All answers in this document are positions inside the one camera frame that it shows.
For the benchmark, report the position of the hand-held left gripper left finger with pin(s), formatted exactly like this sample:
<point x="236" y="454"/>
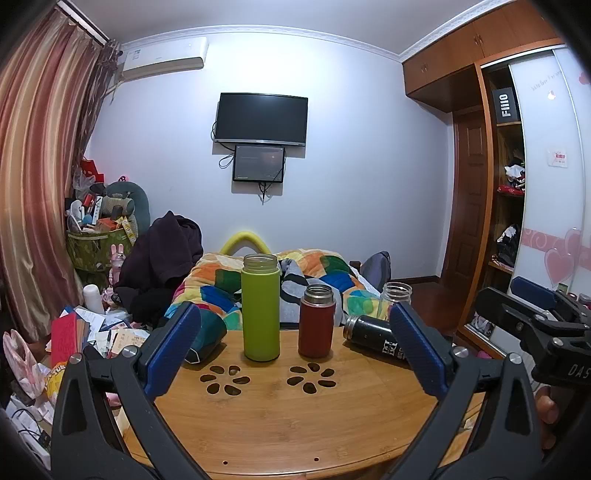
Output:
<point x="173" y="350"/>

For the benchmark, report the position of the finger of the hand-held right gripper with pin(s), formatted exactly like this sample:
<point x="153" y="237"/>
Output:
<point x="535" y="288"/>
<point x="503" y="307"/>

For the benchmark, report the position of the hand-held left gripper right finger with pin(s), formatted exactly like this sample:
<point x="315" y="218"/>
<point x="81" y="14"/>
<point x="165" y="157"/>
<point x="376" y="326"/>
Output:
<point x="415" y="350"/>

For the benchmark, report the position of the black thermos cup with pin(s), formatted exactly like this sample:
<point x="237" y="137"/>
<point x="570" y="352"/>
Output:
<point x="371" y="337"/>

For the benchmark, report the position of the clear glass cup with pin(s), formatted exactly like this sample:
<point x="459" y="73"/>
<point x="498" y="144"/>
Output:
<point x="395" y="297"/>

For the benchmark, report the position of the green thermos cup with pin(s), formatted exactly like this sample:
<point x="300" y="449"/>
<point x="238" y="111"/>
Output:
<point x="261" y="314"/>

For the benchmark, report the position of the red thermos cup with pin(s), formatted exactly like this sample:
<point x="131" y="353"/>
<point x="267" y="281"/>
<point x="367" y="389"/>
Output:
<point x="316" y="327"/>

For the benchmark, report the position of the person's right hand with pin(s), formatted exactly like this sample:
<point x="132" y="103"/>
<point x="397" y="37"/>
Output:
<point x="548" y="408"/>

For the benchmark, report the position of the dark teal pouch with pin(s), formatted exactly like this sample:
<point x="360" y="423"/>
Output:
<point x="207" y="334"/>

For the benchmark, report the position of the black bag on shelf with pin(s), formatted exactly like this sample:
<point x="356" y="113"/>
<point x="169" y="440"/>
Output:
<point x="508" y="247"/>

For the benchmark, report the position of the pile of papers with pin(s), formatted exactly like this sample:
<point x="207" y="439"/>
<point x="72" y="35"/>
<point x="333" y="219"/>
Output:
<point x="115" y="334"/>

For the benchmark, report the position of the white sliding wardrobe door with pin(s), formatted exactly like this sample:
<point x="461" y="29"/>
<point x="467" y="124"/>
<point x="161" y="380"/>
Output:
<point x="549" y="207"/>

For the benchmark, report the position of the colourful patchwork blanket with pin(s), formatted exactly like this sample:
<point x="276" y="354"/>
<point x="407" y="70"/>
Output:
<point x="217" y="277"/>

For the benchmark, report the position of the grey chair back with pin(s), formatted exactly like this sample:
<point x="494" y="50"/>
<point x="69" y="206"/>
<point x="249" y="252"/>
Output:
<point x="376" y="270"/>

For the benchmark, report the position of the dark clothing pile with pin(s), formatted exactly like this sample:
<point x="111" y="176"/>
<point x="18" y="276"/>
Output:
<point x="161" y="258"/>

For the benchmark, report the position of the white bottle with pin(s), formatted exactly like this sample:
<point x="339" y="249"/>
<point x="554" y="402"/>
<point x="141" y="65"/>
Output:
<point x="92" y="300"/>

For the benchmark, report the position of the pink bunny toy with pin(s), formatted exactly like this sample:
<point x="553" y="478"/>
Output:
<point x="117" y="263"/>

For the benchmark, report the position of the red book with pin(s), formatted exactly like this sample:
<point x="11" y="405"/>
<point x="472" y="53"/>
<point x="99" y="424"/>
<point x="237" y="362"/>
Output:
<point x="64" y="341"/>

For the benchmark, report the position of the clothes on wardrobe shelf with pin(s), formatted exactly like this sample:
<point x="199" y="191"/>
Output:
<point x="515" y="177"/>

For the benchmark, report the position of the brown wooden door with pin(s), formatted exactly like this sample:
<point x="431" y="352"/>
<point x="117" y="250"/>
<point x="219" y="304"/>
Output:
<point x="471" y="194"/>

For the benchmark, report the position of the green storage basket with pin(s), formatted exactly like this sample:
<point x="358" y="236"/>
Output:
<point x="94" y="249"/>

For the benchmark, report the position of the yellow foam arc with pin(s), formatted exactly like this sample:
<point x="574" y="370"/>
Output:
<point x="244" y="239"/>

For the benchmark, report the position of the pink plastic bag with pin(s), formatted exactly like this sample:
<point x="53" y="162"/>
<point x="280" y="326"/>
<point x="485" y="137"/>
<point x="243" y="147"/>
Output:
<point x="21" y="364"/>

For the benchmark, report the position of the grey-green plush cushion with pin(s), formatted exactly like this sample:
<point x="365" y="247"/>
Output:
<point x="131" y="198"/>

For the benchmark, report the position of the black box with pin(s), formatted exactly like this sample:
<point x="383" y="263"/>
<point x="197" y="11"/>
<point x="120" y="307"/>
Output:
<point x="504" y="105"/>

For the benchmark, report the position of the red gift bag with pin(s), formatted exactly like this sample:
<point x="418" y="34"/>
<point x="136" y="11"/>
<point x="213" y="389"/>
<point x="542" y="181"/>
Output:
<point x="91" y="171"/>

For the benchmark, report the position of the small black monitor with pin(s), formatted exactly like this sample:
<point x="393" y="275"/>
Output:
<point x="258" y="162"/>

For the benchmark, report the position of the striped red curtain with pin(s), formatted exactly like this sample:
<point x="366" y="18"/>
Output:
<point x="41" y="161"/>

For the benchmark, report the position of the wooden wardrobe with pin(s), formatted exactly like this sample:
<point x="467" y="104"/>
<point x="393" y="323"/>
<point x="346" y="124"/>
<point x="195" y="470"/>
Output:
<point x="466" y="50"/>

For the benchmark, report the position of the white air conditioner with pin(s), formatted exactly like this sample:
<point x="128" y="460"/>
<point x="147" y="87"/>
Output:
<point x="161" y="57"/>

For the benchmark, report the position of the wall-mounted black television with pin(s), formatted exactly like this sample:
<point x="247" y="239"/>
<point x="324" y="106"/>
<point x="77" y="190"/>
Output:
<point x="261" y="117"/>

